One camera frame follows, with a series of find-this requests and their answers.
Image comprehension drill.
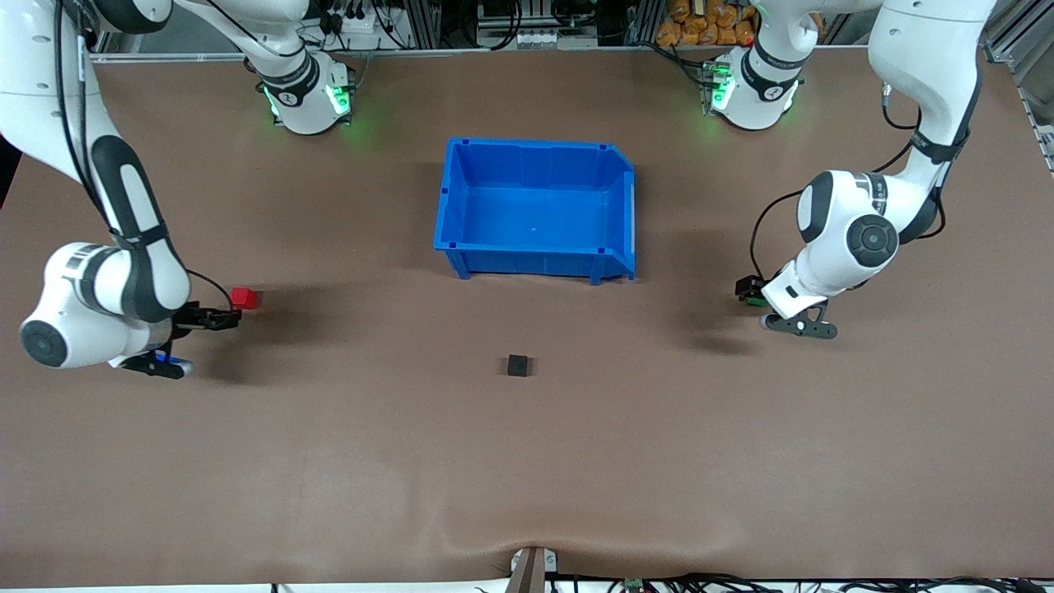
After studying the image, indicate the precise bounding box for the brown table mat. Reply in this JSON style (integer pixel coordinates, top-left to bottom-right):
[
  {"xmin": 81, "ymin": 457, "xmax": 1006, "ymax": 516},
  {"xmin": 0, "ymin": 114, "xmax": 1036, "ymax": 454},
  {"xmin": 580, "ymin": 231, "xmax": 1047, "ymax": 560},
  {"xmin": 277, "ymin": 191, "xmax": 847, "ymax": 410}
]
[{"xmin": 0, "ymin": 45, "xmax": 1054, "ymax": 590}]

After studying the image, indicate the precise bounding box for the blue plastic storage bin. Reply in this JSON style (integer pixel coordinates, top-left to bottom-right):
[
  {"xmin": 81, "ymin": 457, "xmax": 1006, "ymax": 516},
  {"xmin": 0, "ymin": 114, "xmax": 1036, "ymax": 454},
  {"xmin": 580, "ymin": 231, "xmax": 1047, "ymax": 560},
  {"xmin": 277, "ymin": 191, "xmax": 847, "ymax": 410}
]
[{"xmin": 433, "ymin": 138, "xmax": 637, "ymax": 287}]

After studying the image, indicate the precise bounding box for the bag of orange items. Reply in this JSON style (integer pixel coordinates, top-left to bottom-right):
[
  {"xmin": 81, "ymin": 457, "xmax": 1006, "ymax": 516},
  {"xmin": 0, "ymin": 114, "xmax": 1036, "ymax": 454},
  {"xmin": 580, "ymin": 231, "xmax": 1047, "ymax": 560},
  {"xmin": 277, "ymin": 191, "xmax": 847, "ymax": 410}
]
[{"xmin": 656, "ymin": 0, "xmax": 763, "ymax": 47}]

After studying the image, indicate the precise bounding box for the white power strip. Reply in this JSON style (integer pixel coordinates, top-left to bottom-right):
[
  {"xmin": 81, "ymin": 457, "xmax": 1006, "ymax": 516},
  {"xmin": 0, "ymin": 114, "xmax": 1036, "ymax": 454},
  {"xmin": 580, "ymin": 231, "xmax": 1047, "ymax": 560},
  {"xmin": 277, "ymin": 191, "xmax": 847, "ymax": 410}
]
[{"xmin": 317, "ymin": 7, "xmax": 388, "ymax": 52}]

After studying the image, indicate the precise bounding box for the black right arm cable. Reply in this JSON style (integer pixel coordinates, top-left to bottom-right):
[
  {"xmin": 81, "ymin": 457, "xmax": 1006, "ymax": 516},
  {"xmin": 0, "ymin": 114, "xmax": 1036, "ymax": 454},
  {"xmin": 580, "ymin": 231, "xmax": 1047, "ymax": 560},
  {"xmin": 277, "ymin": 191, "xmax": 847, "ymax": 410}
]
[{"xmin": 54, "ymin": 0, "xmax": 237, "ymax": 312}]

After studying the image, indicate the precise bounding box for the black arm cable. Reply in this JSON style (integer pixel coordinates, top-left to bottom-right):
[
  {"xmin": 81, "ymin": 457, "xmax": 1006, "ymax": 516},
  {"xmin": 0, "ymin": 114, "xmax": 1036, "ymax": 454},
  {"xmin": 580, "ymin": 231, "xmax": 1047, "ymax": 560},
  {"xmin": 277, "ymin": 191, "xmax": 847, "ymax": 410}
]
[
  {"xmin": 54, "ymin": 0, "xmax": 237, "ymax": 312},
  {"xmin": 749, "ymin": 78, "xmax": 985, "ymax": 285}
]

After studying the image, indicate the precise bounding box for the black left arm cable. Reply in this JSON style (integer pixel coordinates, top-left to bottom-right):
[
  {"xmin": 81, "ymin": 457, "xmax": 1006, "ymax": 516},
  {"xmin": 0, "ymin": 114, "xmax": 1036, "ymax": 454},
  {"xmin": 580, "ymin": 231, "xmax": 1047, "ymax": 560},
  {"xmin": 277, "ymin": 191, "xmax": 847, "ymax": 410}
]
[{"xmin": 749, "ymin": 78, "xmax": 985, "ymax": 285}]

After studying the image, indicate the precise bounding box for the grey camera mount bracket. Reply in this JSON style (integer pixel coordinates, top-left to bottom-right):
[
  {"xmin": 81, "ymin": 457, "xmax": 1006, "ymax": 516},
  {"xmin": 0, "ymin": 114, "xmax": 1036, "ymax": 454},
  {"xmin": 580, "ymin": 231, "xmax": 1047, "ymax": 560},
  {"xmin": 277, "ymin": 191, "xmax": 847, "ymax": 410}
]
[{"xmin": 509, "ymin": 546, "xmax": 558, "ymax": 593}]

